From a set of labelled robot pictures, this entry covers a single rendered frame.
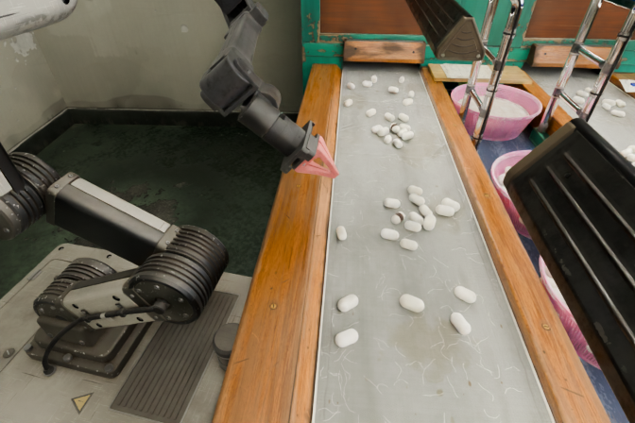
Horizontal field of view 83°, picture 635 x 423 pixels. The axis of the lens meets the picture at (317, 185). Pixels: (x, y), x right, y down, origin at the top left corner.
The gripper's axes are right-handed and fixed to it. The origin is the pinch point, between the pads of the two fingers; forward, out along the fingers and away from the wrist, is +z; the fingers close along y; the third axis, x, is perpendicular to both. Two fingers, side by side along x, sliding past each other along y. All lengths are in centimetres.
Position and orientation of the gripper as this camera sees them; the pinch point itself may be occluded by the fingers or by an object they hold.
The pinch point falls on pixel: (333, 173)
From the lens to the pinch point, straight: 67.5
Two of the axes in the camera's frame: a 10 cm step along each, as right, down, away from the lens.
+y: 1.0, -6.0, 7.9
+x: -6.5, 5.6, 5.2
